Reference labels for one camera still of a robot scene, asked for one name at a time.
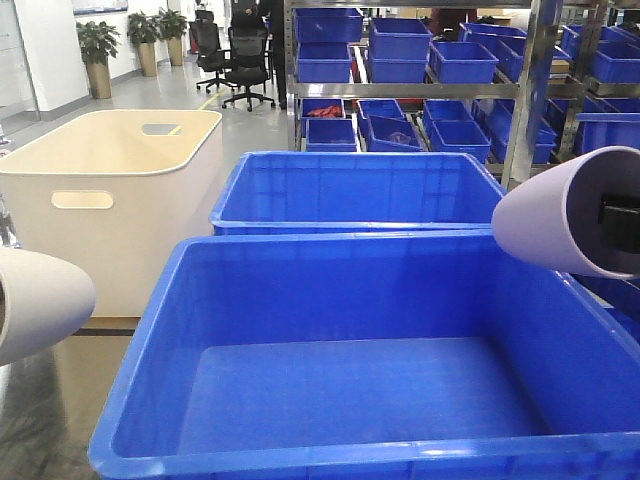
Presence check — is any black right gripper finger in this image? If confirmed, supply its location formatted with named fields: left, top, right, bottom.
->
left=598, top=194, right=639, bottom=253

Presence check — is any lavender plastic cup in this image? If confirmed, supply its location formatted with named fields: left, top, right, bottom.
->
left=492, top=146, right=639, bottom=280

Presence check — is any cream plastic cup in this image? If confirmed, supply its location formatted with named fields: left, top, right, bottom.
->
left=1, top=247, right=96, bottom=365

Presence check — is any large blue bin front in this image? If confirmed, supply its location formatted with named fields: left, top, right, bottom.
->
left=88, top=230, right=639, bottom=479

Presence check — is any large blue bin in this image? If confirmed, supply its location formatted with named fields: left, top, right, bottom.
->
left=88, top=230, right=639, bottom=479
left=209, top=151, right=505, bottom=235

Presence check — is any blue bin with red items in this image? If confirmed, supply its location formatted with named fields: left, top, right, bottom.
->
left=301, top=98, right=345, bottom=137

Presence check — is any large blue bin rear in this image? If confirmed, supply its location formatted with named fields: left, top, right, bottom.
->
left=209, top=151, right=505, bottom=235

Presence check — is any blue bin top left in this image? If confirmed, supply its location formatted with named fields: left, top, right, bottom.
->
left=294, top=8, right=364, bottom=44

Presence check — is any metal shelving rack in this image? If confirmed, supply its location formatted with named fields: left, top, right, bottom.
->
left=284, top=1, right=639, bottom=188

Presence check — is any person in dark clothes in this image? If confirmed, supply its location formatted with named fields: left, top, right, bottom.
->
left=258, top=0, right=287, bottom=109

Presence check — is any black office chair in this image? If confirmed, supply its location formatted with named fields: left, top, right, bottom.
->
left=191, top=19, right=235, bottom=93
left=221, top=27, right=276, bottom=112

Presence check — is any black office chair rear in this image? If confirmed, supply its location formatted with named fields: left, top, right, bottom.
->
left=191, top=19, right=235, bottom=93

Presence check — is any cream plastic storage tub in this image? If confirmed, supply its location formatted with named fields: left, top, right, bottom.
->
left=1, top=109, right=232, bottom=317

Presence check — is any potted plant gold pot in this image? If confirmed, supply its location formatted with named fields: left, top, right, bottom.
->
left=76, top=21, right=120, bottom=99

